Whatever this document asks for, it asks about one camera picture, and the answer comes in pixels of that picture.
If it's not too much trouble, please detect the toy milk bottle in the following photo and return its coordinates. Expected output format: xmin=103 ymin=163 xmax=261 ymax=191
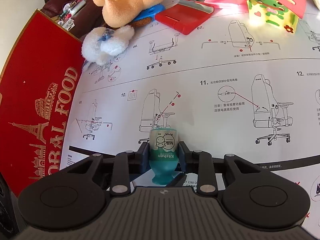
xmin=149 ymin=128 xmax=178 ymax=185

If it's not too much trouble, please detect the white instruction sheet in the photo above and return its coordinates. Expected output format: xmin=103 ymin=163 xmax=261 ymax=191
xmin=61 ymin=0 xmax=319 ymax=235

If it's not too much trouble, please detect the red gift box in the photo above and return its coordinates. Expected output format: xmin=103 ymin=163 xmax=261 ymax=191
xmin=1 ymin=11 xmax=84 ymax=196

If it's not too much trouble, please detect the white fluffy plush toy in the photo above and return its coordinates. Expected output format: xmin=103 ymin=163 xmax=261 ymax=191
xmin=81 ymin=25 xmax=135 ymax=72

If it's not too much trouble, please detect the red plastic case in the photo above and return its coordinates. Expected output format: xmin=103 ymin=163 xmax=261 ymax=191
xmin=155 ymin=0 xmax=214 ymax=35

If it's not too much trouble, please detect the dark red sofa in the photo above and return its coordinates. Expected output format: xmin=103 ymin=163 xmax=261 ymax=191
xmin=41 ymin=0 xmax=106 ymax=40

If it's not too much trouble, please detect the foam craft house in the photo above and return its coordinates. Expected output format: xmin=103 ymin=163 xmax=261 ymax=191
xmin=237 ymin=0 xmax=306 ymax=34

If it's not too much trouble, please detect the blue plastic toy handle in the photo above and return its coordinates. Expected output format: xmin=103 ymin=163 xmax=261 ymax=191
xmin=133 ymin=4 xmax=165 ymax=22

